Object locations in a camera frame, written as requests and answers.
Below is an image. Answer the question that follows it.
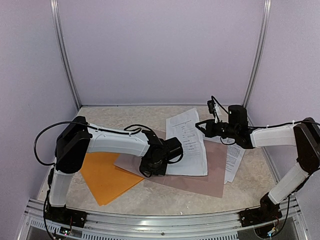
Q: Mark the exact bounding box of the white printed sheet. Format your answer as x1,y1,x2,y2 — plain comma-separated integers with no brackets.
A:
166,108,208,177
203,135,235,146

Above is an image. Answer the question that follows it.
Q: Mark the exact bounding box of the pink-brown file folder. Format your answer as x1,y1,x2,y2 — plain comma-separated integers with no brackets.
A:
113,129,226,199

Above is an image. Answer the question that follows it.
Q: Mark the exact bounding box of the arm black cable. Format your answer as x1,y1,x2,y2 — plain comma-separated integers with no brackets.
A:
210,95,230,116
33,120,156,167

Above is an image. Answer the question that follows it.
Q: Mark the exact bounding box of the white printed sheet back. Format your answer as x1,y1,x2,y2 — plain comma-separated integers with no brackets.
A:
203,135,235,146

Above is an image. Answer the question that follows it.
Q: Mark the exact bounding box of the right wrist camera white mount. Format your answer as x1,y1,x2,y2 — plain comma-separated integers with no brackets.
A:
207,99,223,123

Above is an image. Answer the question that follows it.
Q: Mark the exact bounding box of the orange folder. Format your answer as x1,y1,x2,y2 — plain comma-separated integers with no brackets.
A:
80,152,144,206

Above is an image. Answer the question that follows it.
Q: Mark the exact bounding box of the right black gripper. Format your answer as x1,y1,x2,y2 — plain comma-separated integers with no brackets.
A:
195,119,238,139

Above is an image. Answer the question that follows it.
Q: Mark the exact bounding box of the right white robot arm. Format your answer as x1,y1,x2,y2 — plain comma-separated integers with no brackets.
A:
195,105,320,222

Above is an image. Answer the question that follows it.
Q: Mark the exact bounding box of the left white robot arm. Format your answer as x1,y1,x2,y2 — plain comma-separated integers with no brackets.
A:
48,116,184,223

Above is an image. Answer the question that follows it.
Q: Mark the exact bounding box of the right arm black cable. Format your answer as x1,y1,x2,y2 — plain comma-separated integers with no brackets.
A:
210,95,230,116

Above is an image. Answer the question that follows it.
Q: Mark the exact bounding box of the aluminium frame post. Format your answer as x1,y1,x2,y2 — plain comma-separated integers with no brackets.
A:
49,0,82,110
242,0,272,108

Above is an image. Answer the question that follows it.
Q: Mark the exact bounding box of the right aluminium frame post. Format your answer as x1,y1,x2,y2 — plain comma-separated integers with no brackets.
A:
242,0,272,108

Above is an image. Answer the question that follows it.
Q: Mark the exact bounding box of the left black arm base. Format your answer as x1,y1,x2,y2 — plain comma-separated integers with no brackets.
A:
44,203,88,228

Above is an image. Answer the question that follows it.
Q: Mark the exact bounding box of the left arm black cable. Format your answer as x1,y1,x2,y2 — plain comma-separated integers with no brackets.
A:
33,120,156,167

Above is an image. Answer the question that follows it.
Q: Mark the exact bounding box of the left aluminium frame post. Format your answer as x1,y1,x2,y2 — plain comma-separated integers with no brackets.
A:
49,0,82,110

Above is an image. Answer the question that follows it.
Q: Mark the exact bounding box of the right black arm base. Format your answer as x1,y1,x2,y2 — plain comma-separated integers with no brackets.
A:
238,193,283,227

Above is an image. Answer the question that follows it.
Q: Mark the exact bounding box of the white printed sheet dense text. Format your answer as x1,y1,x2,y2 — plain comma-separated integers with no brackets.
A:
224,144,245,184

